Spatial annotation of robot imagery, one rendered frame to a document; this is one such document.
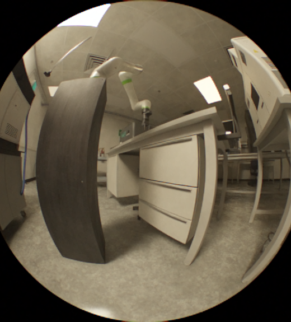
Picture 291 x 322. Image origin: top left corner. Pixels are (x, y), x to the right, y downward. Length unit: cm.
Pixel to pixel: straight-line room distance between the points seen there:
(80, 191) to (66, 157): 16
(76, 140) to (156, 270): 84
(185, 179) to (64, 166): 57
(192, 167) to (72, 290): 95
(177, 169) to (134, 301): 78
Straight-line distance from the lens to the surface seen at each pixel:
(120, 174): 134
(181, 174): 51
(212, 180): 43
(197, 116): 46
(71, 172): 44
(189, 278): 74
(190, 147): 49
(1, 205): 111
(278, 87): 61
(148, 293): 67
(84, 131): 44
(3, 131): 119
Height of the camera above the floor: 65
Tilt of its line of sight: 3 degrees up
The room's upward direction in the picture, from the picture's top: 2 degrees clockwise
